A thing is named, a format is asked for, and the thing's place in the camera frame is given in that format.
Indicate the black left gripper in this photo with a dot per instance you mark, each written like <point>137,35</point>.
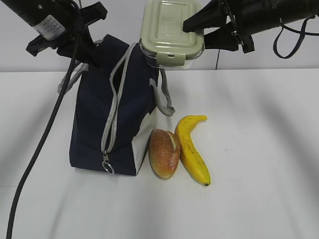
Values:
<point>60,26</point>

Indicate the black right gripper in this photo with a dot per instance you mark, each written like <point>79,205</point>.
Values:
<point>227,36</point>

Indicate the green lidded food container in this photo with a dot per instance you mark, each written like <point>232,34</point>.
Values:
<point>162,38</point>

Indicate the navy blue lunch bag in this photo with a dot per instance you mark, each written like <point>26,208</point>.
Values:
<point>116,107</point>

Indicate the brown bread loaf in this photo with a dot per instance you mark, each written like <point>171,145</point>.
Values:
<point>164,153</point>

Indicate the yellow banana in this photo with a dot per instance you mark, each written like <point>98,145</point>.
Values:
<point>190,157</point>

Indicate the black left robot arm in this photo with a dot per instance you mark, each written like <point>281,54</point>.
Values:
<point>32,12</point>

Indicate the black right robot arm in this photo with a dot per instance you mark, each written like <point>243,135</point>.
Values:
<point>268,14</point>

